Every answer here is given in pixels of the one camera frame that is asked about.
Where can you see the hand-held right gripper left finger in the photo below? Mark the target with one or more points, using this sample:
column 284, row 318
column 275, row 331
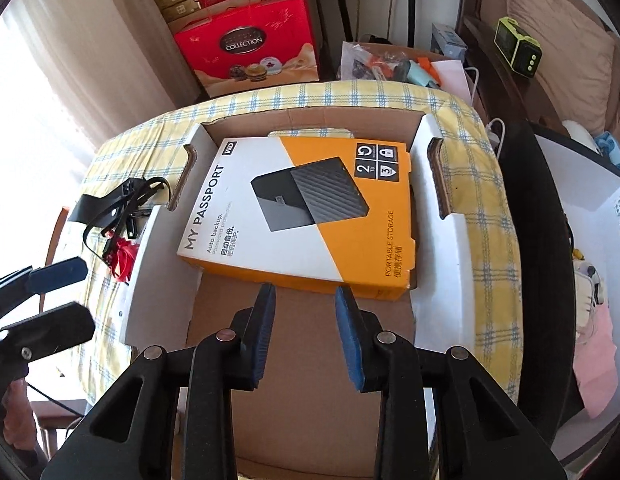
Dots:
column 260, row 332

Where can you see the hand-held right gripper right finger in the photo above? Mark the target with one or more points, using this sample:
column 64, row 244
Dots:
column 347, row 332

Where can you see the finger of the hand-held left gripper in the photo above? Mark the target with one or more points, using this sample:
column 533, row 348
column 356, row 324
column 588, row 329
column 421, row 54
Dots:
column 55, row 327
column 57, row 272

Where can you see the cardboard box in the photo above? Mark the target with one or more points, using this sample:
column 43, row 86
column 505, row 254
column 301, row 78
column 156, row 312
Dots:
column 300, row 330

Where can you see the orange hard drive box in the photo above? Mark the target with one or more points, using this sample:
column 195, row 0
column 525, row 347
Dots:
column 340, row 240

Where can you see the wooden chair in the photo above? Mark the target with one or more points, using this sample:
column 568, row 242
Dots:
column 60, row 435

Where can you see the yellow plaid cloth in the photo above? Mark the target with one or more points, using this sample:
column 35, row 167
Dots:
column 490, row 240

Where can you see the black box white interior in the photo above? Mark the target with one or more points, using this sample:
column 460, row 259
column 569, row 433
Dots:
column 535, row 260

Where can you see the white curtain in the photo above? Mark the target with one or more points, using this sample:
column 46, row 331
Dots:
column 50, row 60

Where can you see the white plush toy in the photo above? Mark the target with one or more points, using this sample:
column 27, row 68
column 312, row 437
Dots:
column 590, row 280

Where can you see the pink cloth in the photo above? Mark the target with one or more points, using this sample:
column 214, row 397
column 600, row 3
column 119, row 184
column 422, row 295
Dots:
column 595, row 360

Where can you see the teal tube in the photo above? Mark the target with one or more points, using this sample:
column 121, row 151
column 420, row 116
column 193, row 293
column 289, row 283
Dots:
column 422, row 75

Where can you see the white paper bag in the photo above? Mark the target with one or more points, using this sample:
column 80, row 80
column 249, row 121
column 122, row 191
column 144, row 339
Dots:
column 452, row 82

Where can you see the red chocolate gift box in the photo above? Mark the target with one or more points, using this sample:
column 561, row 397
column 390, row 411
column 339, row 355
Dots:
column 250, row 60

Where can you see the clear plastic bag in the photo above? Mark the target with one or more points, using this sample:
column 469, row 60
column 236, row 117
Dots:
column 357, row 60

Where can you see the yellow flat box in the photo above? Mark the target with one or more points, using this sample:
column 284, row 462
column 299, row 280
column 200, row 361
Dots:
column 185, row 15
column 181, row 3

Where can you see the blue grey small box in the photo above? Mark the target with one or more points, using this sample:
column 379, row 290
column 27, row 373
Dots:
column 450, row 40

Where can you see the blue patterned cloth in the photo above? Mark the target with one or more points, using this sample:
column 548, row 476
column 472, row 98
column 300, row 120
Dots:
column 612, row 150

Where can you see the green portable device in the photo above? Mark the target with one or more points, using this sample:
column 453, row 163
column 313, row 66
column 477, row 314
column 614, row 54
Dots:
column 520, row 47

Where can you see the brown cushioned sofa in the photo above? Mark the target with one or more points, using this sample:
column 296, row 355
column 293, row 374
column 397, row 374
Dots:
column 560, row 35

